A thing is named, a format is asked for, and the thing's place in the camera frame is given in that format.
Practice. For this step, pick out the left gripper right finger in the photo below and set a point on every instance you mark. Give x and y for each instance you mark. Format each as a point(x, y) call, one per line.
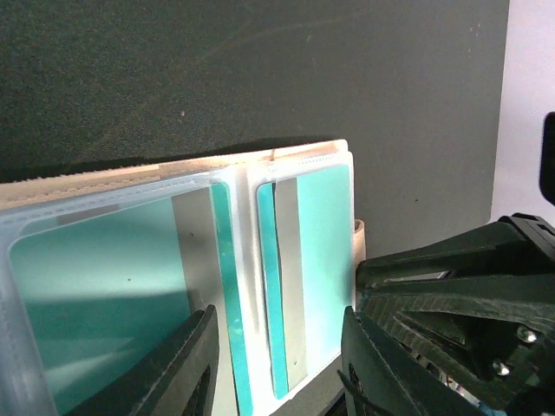
point(381, 378)

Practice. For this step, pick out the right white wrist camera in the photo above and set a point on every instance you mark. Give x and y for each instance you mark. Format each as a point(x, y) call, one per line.
point(547, 160)

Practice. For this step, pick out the beige card holder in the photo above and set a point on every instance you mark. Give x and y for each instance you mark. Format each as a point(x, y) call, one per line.
point(24, 387)

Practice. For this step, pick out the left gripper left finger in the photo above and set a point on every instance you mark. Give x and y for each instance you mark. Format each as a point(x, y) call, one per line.
point(178, 377)

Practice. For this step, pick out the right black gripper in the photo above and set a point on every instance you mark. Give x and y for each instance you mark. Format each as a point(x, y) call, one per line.
point(500, 344)

